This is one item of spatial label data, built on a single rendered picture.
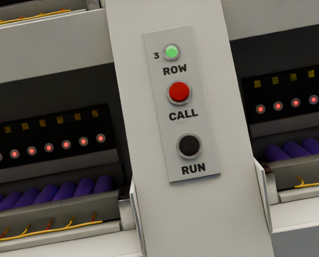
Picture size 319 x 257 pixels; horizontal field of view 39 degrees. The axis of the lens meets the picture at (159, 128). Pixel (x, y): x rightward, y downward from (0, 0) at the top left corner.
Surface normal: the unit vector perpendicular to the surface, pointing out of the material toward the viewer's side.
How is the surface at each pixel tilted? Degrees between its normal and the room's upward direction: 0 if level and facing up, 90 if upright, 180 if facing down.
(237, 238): 90
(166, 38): 90
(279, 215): 21
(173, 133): 90
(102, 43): 111
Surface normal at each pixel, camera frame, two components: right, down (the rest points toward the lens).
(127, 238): -0.18, -0.96
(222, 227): -0.05, -0.15
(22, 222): 0.01, 0.20
